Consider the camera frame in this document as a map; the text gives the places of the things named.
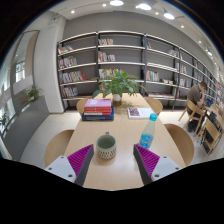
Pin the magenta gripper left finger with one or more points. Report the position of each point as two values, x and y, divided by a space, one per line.
74 167

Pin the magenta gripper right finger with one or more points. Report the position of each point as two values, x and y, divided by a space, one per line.
151 166

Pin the near left wooden chair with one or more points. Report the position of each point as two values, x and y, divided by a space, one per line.
57 146

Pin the clear bottle blue cap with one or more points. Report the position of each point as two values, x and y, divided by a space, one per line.
148 133

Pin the near right wooden chair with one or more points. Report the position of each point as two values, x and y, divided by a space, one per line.
183 142

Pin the green patterned ceramic mug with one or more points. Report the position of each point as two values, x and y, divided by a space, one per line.
106 146

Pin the dark blue bottom book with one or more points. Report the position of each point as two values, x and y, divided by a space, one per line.
109 117

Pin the open white magazine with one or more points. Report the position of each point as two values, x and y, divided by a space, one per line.
139 113

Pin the far right wooden chair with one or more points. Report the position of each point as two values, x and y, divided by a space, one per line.
155 104

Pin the red middle book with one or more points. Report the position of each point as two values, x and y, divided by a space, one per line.
97 110

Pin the far left wooden chair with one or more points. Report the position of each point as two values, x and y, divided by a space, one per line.
80 105

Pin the wooden chair at right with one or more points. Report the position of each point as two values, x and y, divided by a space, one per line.
208 136

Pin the pink top book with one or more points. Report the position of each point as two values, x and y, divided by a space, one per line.
98 103

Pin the wooden chair under man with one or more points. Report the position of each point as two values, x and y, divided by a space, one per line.
194 113

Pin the potted plant on ledge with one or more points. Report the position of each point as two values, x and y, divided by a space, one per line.
33 94

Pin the potted plant by window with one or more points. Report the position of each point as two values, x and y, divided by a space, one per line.
4 119

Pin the seated man in brown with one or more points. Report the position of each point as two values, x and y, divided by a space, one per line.
196 95

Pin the green potted table plant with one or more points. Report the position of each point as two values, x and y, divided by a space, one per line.
116 84

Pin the large grey bookshelf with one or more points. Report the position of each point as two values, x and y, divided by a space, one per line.
164 70

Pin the grey low partition wall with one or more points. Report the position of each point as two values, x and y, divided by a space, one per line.
24 126

